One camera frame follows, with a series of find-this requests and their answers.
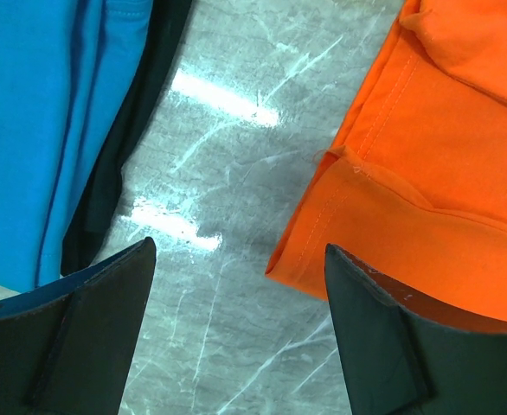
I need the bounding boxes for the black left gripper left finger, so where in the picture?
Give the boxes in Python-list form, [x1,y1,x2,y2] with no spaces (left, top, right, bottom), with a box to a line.
[0,237,156,414]

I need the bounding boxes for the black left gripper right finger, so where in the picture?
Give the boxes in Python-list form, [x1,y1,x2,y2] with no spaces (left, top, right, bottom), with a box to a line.
[324,245,507,414]

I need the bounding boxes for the orange t-shirt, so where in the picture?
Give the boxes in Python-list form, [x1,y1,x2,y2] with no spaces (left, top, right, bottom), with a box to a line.
[266,1,507,322]

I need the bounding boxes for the folded blue t-shirt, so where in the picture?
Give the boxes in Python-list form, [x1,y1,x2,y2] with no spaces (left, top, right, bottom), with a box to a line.
[0,1,152,292]

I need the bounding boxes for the folded black t-shirt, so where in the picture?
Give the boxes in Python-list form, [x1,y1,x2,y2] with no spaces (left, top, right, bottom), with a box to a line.
[61,1,193,276]

